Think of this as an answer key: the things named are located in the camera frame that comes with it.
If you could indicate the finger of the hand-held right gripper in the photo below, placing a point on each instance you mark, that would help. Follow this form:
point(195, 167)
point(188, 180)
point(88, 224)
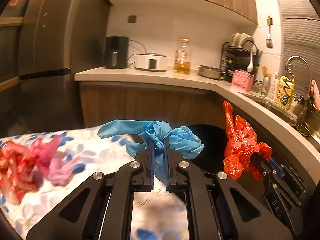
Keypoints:
point(277, 166)
point(265, 172)

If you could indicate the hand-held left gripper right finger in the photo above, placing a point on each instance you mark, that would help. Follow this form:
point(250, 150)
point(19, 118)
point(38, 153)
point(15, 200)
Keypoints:
point(167, 165)

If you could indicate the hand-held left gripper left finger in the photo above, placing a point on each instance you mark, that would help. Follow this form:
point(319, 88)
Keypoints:
point(152, 165)

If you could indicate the blue plastic bag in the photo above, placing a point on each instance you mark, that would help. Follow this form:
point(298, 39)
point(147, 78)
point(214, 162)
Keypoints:
point(160, 132)

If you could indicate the orange-red plastic bag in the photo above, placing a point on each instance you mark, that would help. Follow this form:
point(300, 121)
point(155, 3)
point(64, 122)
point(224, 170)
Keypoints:
point(237, 150)

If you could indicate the black trash bin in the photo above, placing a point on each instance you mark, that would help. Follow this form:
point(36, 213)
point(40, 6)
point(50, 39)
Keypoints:
point(212, 140)

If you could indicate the pink plastic bag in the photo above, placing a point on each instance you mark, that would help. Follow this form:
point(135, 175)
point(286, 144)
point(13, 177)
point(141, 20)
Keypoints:
point(47, 150)

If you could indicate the wooden kitchen counter cabinet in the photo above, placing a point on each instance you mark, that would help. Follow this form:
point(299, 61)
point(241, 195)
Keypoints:
point(150, 102)

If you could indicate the blue floral tablecloth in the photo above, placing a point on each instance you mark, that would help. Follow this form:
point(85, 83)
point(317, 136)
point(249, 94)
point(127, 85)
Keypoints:
point(87, 152)

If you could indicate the yellow detergent bottle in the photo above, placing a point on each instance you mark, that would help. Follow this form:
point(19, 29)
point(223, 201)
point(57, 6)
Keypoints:
point(283, 92)

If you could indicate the white bottle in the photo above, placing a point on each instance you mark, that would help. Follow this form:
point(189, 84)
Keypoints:
point(273, 87)

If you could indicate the drink can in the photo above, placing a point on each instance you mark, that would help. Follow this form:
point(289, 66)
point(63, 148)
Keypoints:
point(265, 87)

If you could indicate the pink utensil holder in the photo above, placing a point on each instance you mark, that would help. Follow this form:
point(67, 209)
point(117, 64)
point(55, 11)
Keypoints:
point(241, 81)

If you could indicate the cooking oil bottle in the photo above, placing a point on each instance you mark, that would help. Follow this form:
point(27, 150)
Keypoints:
point(182, 65)

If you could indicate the metal bowl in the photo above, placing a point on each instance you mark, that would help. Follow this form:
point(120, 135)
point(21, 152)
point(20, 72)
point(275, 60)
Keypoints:
point(210, 72)

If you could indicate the white rice cooker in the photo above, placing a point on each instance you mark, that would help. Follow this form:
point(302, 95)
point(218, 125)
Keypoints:
point(151, 62)

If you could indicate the white spoon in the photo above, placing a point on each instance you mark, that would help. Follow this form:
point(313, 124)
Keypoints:
point(250, 66)

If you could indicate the metal faucet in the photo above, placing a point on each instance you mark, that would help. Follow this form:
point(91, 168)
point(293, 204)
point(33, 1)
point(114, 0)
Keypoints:
point(296, 58)

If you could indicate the black dish rack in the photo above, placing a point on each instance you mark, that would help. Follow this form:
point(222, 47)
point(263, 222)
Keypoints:
point(232, 55)

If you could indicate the black air fryer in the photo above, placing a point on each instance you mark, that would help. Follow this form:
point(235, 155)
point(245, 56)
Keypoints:
point(116, 50)

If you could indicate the hanging metal spatula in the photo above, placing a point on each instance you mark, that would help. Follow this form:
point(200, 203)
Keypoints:
point(269, 43)

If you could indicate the red and white plastic bag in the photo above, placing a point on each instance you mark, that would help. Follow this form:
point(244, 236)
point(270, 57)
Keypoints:
point(15, 167)

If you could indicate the steel refrigerator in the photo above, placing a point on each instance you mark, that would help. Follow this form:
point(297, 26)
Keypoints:
point(50, 55)

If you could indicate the window blind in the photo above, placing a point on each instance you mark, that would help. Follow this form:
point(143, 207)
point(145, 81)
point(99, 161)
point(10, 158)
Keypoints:
point(297, 10)

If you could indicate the wooden glass door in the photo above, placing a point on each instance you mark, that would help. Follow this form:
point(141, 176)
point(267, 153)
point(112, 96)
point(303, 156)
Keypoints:
point(5, 42)

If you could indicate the dark wall switch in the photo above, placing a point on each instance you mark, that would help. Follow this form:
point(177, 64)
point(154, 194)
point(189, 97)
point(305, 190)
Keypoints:
point(132, 19)

